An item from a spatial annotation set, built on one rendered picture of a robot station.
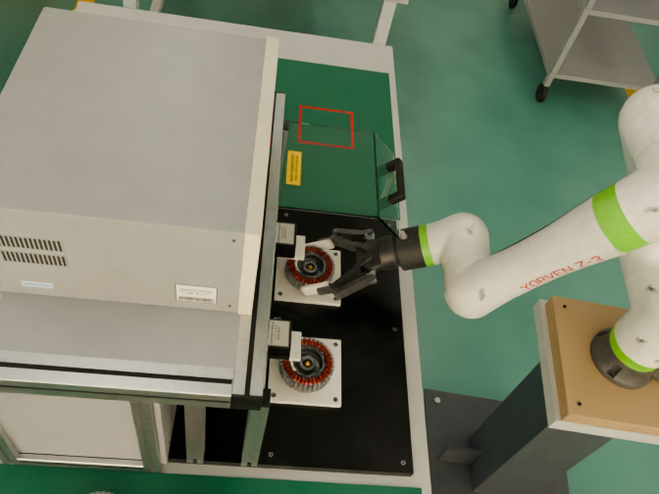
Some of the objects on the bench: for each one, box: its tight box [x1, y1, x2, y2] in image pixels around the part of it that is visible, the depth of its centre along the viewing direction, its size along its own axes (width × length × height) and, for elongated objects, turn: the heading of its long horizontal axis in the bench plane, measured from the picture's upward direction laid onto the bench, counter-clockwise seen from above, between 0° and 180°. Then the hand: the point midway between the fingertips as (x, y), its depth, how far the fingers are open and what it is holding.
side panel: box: [0, 392, 162, 472], centre depth 105 cm, size 28×3×32 cm, turn 83°
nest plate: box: [274, 250, 340, 307], centre depth 147 cm, size 15×15×1 cm
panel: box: [153, 403, 177, 464], centre depth 125 cm, size 1×66×30 cm, turn 173°
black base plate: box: [168, 208, 414, 477], centre depth 141 cm, size 47×64×2 cm
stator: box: [284, 245, 335, 291], centre depth 145 cm, size 11×11×4 cm
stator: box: [279, 337, 334, 393], centre depth 130 cm, size 11×11×4 cm
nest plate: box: [268, 337, 341, 408], centre depth 132 cm, size 15×15×1 cm
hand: (311, 268), depth 145 cm, fingers closed on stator, 11 cm apart
